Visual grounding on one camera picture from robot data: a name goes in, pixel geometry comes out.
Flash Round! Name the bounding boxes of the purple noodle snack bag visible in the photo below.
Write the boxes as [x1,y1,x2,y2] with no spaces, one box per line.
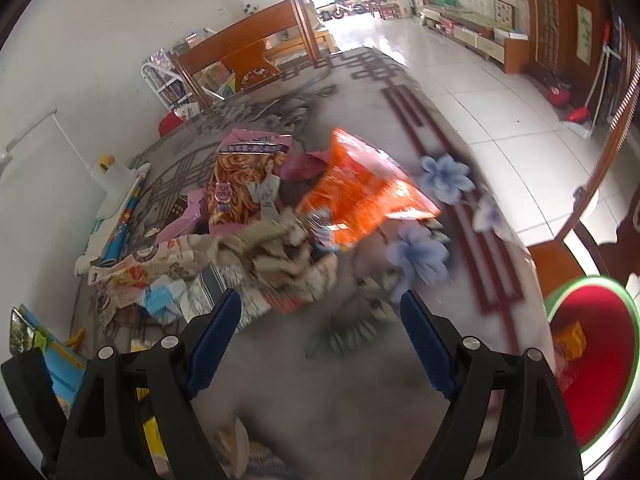
[155,128,293,243]

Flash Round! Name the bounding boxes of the silver grey foil bag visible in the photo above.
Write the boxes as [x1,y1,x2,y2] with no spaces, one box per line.
[179,264,271,332]

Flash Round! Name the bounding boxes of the white blue paper box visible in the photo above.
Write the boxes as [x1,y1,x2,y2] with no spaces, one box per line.
[74,162,151,276]

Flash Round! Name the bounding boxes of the red green trash bin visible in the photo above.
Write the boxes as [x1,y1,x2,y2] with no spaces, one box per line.
[546,275,639,451]

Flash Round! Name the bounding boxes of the long pink white snack bag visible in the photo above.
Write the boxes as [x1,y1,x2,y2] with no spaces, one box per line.
[88,234,210,309]

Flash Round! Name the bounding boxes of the yellow white flat wrapper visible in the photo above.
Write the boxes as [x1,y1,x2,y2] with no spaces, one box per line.
[130,339,168,464]

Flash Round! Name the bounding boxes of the wooden bench sofa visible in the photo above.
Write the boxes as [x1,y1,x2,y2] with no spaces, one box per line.
[169,0,336,110]

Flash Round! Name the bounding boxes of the dark cigarette box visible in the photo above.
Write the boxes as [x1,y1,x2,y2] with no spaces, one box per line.
[167,195,189,223]

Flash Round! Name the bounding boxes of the crumpled brown paper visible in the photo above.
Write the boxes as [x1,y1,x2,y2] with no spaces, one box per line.
[189,208,338,313]

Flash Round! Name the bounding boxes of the white wire rack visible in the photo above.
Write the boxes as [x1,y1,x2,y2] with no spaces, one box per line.
[140,62,191,112]

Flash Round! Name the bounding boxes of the wooden chair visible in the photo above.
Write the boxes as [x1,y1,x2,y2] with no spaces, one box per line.
[529,32,639,298]

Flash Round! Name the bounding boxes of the orange snack bag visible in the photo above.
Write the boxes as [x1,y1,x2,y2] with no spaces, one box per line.
[296,128,440,252]

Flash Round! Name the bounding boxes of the light blue white wrapper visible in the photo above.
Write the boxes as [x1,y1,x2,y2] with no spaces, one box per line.
[140,275,186,326]

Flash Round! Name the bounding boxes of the blue yellow toy box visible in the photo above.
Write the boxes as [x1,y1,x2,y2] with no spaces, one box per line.
[9,306,86,406]

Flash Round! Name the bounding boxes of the low TV cabinet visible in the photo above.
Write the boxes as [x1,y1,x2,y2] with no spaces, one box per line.
[421,6,530,74]

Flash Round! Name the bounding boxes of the white bottle yellow cap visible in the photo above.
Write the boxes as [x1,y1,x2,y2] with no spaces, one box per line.
[90,154,134,202]

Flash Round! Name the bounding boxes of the pink Pocky wrapper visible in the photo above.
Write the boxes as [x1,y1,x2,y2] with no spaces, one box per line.
[280,151,330,181]

